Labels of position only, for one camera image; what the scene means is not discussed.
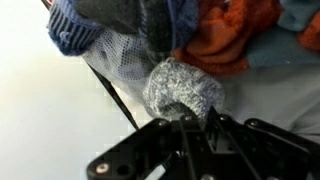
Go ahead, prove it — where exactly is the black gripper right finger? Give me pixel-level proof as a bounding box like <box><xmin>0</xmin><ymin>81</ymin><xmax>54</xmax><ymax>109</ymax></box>
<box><xmin>205</xmin><ymin>106</ymin><xmax>320</xmax><ymax>180</ymax></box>

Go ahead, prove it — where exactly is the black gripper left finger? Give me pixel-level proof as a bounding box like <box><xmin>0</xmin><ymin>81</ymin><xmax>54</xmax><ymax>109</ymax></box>
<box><xmin>85</xmin><ymin>103</ymin><xmax>214</xmax><ymax>180</ymax></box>

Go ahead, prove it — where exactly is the grey marled knit sock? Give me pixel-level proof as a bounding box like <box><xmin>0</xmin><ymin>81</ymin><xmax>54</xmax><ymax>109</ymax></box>
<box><xmin>142</xmin><ymin>56</ymin><xmax>226</xmax><ymax>129</ymax></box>

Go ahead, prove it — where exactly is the orange and blue sock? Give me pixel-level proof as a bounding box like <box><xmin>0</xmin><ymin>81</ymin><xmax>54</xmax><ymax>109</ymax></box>
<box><xmin>172</xmin><ymin>0</ymin><xmax>320</xmax><ymax>78</ymax></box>

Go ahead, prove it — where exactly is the grey mesh bag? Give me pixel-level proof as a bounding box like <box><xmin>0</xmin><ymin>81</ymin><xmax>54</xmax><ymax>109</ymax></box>
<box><xmin>81</xmin><ymin>28</ymin><xmax>320</xmax><ymax>136</ymax></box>

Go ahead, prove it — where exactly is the dark navy cloth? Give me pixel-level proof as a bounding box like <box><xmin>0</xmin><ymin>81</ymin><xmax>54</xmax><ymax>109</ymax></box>
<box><xmin>47</xmin><ymin>0</ymin><xmax>201</xmax><ymax>57</ymax></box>

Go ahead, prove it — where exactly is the black cloth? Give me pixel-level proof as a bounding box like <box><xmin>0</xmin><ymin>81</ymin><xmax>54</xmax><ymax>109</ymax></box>
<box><xmin>71</xmin><ymin>0</ymin><xmax>175</xmax><ymax>54</ymax></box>

